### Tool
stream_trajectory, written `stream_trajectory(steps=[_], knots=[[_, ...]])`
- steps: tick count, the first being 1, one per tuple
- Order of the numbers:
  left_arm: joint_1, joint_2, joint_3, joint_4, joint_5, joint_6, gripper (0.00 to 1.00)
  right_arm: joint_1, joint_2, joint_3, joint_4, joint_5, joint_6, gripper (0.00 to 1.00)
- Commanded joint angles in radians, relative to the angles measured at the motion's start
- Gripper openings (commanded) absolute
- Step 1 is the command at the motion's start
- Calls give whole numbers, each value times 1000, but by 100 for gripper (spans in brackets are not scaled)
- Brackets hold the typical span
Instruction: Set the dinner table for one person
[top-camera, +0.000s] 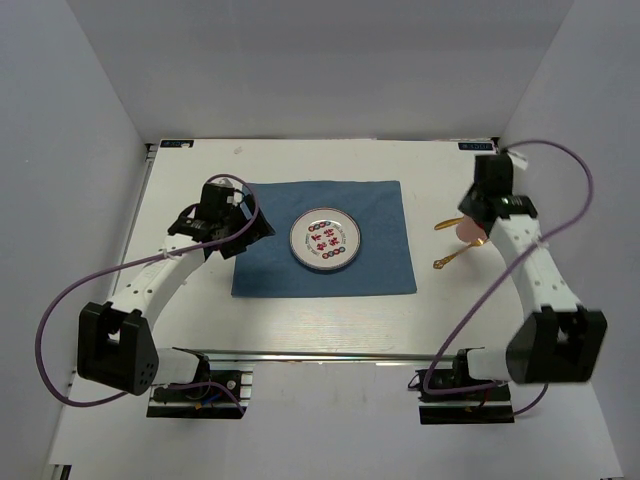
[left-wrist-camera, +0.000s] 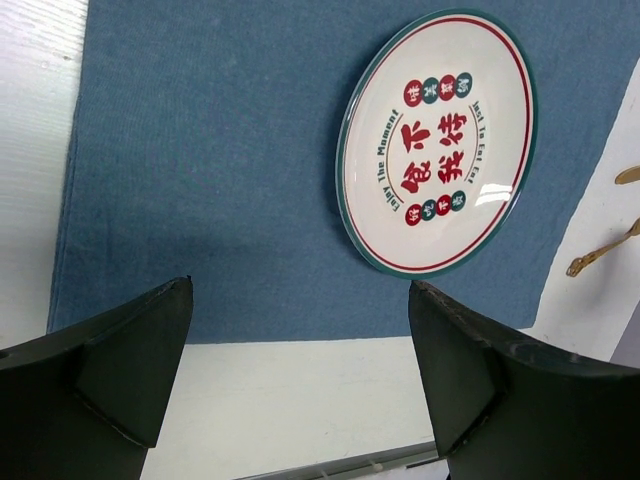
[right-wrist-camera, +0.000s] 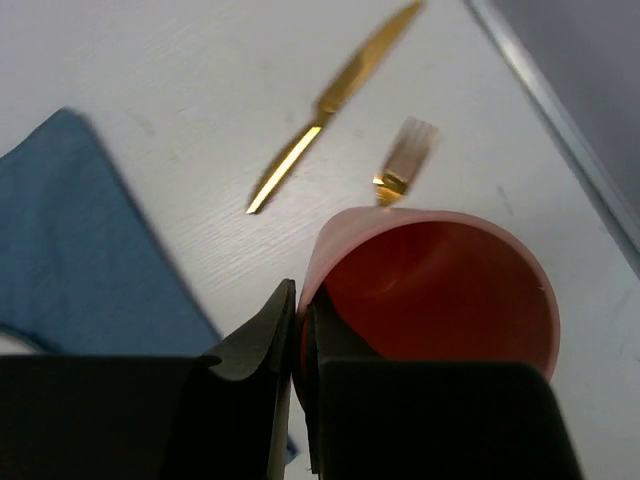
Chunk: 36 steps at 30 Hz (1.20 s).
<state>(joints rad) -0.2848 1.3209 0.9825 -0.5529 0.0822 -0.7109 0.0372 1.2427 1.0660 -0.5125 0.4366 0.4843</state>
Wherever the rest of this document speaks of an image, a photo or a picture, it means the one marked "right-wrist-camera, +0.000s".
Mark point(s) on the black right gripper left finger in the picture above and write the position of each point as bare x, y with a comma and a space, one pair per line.
251, 368

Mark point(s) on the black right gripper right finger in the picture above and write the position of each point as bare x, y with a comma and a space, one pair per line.
344, 401

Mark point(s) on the pink plastic cup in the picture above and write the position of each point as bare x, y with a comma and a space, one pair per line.
434, 285

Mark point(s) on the blue cloth napkin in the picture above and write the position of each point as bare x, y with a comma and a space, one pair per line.
116, 387

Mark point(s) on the gold fork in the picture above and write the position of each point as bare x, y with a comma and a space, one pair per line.
410, 151

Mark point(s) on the gold knife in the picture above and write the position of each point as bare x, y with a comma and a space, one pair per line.
353, 75

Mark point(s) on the aluminium table edge rail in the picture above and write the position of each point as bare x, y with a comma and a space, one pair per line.
578, 61

